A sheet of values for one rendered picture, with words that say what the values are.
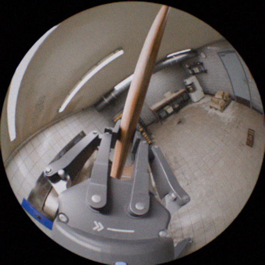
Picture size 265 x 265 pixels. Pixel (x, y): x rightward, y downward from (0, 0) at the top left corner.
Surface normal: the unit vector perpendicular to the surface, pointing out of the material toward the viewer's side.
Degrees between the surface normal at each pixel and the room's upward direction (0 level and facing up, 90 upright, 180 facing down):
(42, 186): 91
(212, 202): 0
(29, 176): 90
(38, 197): 90
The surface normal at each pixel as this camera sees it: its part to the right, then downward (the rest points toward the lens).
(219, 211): -0.58, -0.74
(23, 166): 0.81, -0.54
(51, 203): 0.55, -0.76
